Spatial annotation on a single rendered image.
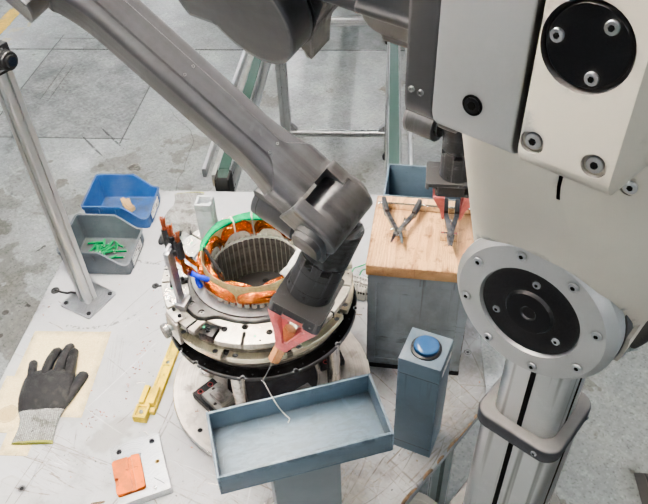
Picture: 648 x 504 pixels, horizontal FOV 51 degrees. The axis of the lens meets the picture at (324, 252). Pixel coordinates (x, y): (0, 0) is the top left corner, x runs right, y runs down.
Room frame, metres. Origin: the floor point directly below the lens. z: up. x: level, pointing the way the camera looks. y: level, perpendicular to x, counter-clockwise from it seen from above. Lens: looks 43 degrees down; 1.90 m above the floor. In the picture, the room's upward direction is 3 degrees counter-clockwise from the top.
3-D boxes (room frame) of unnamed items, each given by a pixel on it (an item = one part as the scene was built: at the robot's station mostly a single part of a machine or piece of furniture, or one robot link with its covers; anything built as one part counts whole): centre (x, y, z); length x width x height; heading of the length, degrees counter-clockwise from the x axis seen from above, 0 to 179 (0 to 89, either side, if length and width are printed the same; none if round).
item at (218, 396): (0.77, 0.21, 0.83); 0.05 x 0.04 x 0.02; 43
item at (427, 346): (0.70, -0.16, 1.04); 0.04 x 0.04 x 0.01
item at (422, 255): (0.94, -0.18, 1.05); 0.20 x 0.19 x 0.02; 169
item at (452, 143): (0.96, -0.23, 1.27); 0.07 x 0.06 x 0.07; 47
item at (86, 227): (1.23, 0.53, 0.82); 0.16 x 0.14 x 0.07; 84
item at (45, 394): (0.83, 0.56, 0.79); 0.24 x 0.13 x 0.02; 174
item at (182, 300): (0.76, 0.23, 1.15); 0.03 x 0.02 x 0.12; 161
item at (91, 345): (0.84, 0.57, 0.78); 0.31 x 0.19 x 0.01; 174
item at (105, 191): (1.39, 0.51, 0.82); 0.16 x 0.14 x 0.07; 86
